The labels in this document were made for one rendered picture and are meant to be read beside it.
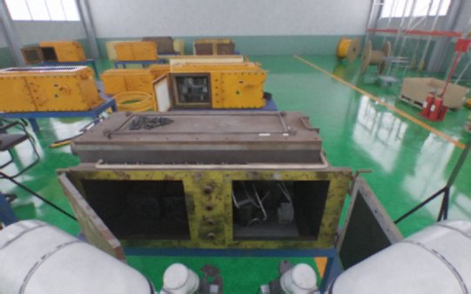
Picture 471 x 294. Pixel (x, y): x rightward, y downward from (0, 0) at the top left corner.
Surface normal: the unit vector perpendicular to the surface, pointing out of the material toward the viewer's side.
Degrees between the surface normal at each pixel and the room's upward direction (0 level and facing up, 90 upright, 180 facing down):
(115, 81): 90
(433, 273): 18
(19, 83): 90
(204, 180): 90
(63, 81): 90
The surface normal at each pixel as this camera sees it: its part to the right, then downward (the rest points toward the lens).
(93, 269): 0.48, -0.79
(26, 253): -0.14, -0.73
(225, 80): 0.00, 0.47
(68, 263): 0.15, -0.88
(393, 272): -0.49, -0.76
